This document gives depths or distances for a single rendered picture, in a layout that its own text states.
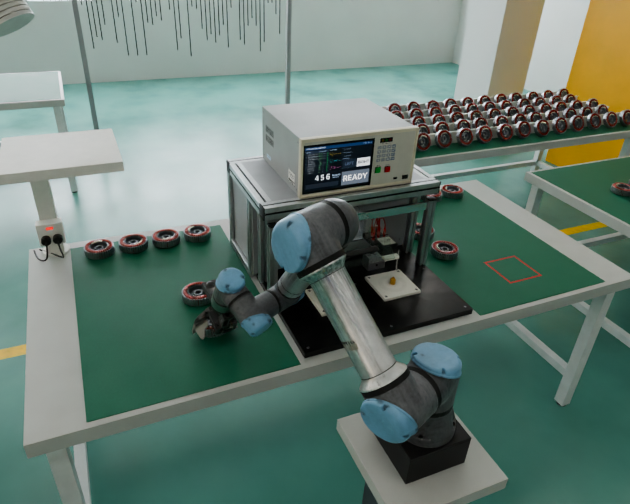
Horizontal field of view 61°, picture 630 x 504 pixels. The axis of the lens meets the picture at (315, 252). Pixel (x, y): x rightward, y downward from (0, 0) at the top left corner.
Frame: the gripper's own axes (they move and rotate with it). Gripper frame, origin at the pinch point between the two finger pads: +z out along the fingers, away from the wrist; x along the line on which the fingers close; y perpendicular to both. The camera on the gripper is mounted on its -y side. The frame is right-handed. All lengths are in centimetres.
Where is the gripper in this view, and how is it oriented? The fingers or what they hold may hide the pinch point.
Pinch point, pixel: (212, 324)
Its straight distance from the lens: 178.2
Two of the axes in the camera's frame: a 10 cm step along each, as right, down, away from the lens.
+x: 8.6, -2.4, 4.6
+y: 4.3, 8.2, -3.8
